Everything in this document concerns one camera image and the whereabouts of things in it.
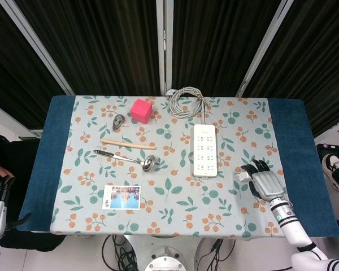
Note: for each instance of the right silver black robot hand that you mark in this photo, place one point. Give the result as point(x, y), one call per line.
point(267, 185)

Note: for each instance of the silver white robot base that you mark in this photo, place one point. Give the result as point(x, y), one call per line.
point(165, 259)

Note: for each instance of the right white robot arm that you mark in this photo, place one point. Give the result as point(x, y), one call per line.
point(293, 228)

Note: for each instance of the white power strip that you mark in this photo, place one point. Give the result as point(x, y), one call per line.
point(204, 149)

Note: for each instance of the floral fruit print tablecloth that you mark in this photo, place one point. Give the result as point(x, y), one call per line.
point(169, 197)

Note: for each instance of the bystander black clothes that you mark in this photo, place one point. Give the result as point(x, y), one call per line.
point(22, 158)

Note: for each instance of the white black sneaker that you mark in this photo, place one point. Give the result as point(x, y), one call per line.
point(332, 163)

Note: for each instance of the black device with coloured dots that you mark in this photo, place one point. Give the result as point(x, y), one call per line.
point(333, 147)

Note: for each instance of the blue table cover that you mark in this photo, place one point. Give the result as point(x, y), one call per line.
point(45, 155)

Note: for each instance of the stainless steel ladle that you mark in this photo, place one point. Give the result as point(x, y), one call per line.
point(148, 163)

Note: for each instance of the black pleated curtain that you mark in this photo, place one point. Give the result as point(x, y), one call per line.
point(101, 48)
point(214, 48)
point(313, 70)
point(11, 70)

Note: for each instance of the picture postcard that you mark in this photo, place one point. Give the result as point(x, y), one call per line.
point(124, 199)

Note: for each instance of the wooden stick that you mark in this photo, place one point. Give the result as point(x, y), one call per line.
point(124, 144)

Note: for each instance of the pink foam cube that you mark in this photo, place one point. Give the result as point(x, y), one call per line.
point(141, 111)

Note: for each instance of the white metal frame post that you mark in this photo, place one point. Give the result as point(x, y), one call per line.
point(264, 48)
point(164, 42)
point(39, 50)

